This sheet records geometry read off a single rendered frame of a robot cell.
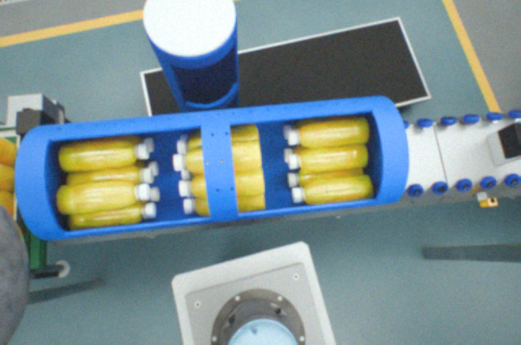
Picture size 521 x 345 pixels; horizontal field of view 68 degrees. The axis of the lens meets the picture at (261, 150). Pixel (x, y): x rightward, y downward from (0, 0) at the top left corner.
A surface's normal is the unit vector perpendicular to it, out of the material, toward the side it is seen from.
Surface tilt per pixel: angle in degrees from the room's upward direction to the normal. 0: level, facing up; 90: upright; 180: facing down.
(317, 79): 0
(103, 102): 0
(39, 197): 26
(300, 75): 0
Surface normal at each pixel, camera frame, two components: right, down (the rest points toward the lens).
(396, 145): 0.06, -0.08
